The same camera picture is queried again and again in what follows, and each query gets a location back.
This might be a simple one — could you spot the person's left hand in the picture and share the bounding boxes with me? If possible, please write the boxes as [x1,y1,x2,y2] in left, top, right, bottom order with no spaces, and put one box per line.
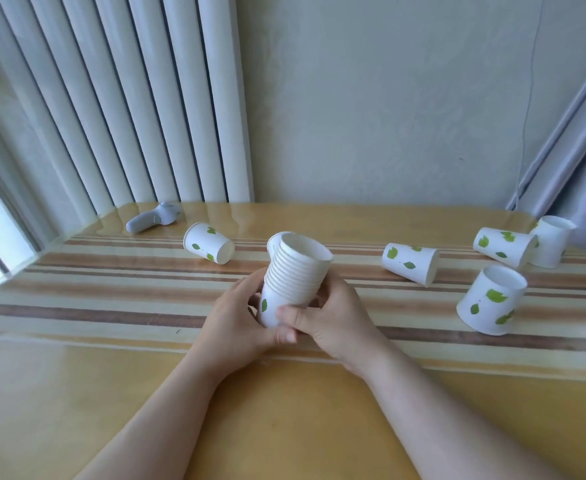
[192,267,300,383]

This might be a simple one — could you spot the person's right hand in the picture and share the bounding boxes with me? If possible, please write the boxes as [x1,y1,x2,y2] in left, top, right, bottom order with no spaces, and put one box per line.
[275,274,391,381]

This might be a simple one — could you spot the stack of white paper cups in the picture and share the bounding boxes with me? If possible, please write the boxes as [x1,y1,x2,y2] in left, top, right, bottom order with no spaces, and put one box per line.
[256,233,335,329]

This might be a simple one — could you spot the person's left forearm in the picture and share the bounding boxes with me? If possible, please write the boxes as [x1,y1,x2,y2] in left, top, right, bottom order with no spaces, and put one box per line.
[74,345,226,480]

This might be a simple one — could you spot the person's right forearm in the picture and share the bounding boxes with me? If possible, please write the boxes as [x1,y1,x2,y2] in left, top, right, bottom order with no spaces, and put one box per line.
[355,340,571,480]

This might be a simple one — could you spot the white leaf-print paper cup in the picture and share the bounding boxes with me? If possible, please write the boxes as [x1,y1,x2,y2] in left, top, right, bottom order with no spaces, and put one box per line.
[381,243,441,288]
[266,231,294,258]
[529,215,578,269]
[183,222,236,266]
[456,265,529,337]
[473,227,539,271]

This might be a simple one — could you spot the light grey handheld controller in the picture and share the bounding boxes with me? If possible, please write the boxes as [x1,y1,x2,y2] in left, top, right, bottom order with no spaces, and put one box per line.
[125,201,183,234]

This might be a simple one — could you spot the brown striped table mat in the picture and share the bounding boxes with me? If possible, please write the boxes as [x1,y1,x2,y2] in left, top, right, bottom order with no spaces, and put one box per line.
[0,234,586,386]

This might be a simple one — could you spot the white ribbed radiator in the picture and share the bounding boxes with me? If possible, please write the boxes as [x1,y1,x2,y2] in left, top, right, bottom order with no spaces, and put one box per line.
[0,0,255,240]

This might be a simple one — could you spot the grey curtain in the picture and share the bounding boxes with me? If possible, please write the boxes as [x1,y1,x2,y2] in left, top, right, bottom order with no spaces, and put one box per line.
[504,42,586,260]

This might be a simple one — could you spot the thin wall cable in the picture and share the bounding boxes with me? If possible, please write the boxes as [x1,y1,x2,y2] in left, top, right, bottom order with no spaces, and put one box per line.
[514,0,545,198]

